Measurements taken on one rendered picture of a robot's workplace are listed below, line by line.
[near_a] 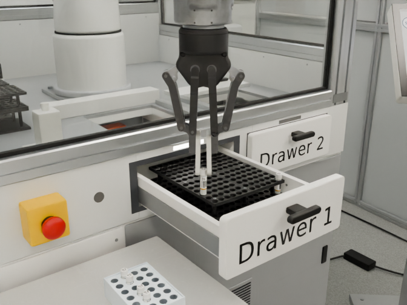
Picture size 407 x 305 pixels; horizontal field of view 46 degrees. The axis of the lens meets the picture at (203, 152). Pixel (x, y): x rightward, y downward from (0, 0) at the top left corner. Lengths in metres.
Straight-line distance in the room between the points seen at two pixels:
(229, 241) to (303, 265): 0.76
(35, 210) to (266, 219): 0.39
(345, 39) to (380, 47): 1.40
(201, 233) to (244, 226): 0.10
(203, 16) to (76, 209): 0.45
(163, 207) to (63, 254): 0.21
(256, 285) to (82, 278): 0.59
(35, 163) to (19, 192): 0.06
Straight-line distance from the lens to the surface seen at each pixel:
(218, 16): 0.71
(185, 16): 0.71
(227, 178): 0.96
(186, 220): 0.87
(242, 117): 1.12
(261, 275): 1.37
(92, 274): 0.94
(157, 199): 0.94
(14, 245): 0.93
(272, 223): 0.82
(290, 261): 1.44
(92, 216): 0.97
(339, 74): 1.35
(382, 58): 2.73
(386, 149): 2.79
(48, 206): 0.87
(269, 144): 1.17
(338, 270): 2.37
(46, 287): 0.93
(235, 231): 0.76
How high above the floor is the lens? 1.28
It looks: 20 degrees down
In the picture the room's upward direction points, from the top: straight up
